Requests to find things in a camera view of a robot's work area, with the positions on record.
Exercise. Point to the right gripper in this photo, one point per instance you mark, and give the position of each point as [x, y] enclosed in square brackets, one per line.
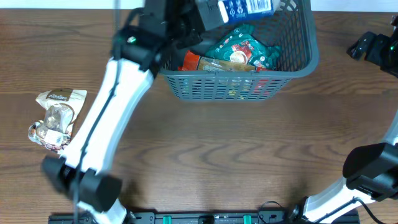
[380, 41]

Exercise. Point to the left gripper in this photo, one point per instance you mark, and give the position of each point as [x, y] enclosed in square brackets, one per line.
[194, 8]

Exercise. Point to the orange pasta packet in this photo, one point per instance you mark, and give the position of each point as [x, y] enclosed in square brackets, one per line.
[236, 61]

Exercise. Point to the blue rectangular carton box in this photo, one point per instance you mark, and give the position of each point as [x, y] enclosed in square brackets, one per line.
[233, 11]

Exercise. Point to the green Nescafe coffee bag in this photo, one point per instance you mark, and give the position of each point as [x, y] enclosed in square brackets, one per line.
[240, 38]

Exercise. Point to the beige snack pouch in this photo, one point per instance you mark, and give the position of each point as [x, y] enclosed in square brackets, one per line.
[62, 108]

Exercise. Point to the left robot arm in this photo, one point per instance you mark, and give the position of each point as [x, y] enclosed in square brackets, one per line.
[139, 44]

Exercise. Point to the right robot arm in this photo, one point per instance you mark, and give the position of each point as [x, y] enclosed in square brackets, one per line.
[369, 172]

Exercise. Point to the grey plastic basket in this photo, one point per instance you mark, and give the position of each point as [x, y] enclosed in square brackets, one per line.
[289, 37]

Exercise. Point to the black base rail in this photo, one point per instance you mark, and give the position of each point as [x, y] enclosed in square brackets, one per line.
[269, 216]

